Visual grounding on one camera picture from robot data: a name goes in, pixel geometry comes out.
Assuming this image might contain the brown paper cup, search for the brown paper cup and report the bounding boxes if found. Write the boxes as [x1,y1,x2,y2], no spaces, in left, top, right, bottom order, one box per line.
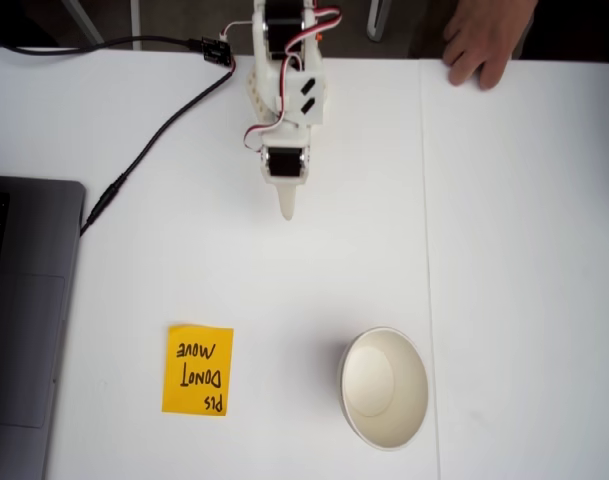
[337,326,430,453]

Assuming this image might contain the person's hand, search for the person's hand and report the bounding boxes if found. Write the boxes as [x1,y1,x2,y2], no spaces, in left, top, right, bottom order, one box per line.
[442,0,538,91]

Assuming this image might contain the black controller board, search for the black controller board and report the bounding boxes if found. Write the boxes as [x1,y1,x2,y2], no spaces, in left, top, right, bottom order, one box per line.
[199,36,234,65]

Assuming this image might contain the white metal leg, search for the white metal leg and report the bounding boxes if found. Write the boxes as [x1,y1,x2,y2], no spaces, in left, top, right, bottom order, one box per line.
[366,0,391,42]

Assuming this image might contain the yellow handwritten sticky note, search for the yellow handwritten sticky note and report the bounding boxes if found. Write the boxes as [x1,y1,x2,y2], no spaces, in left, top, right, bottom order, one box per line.
[161,324,235,417]

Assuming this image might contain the grey metal leg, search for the grey metal leg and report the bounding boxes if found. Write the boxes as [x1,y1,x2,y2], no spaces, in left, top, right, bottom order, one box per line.
[130,0,143,51]
[63,0,106,49]

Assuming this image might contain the dark grey laptop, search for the dark grey laptop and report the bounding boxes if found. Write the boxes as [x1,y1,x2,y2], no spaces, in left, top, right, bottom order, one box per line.
[0,174,87,480]

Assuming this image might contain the red white black servo cable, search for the red white black servo cable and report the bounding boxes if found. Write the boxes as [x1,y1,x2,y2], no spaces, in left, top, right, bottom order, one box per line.
[283,4,343,64]
[217,20,258,44]
[242,54,305,154]

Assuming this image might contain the black cable with barrel connector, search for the black cable with barrel connector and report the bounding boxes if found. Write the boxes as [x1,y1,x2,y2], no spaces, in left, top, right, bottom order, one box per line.
[78,57,238,237]

